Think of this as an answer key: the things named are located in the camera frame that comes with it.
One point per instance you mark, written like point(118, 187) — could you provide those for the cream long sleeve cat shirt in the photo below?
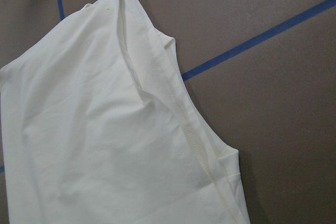
point(98, 127)

